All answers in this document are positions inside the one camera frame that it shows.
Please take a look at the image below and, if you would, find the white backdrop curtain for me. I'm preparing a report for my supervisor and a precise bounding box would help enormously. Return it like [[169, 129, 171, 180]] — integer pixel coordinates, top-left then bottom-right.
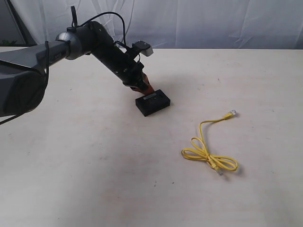
[[0, 0, 303, 49]]

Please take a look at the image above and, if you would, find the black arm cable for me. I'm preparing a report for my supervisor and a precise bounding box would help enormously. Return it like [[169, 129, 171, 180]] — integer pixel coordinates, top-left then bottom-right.
[[70, 6, 133, 55]]

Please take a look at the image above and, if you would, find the green plant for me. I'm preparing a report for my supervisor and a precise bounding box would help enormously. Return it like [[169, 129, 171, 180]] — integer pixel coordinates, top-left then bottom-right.
[[0, 39, 18, 46]]

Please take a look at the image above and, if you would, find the black rectangular box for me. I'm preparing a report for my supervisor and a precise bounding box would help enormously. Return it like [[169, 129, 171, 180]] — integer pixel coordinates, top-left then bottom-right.
[[135, 89, 171, 117]]

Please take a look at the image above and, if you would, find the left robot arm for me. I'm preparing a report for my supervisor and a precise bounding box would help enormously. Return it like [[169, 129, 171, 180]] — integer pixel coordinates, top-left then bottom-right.
[[0, 21, 154, 117]]

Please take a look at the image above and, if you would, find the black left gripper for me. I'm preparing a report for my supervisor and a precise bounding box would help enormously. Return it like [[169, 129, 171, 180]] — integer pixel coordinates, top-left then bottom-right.
[[113, 57, 154, 95]]

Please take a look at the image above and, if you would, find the yellow ethernet cable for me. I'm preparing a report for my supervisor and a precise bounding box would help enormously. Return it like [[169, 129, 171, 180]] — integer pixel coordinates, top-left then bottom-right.
[[181, 109, 239, 176]]

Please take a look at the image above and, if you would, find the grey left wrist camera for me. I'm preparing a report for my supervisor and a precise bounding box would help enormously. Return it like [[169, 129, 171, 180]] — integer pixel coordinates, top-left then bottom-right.
[[132, 41, 153, 57]]

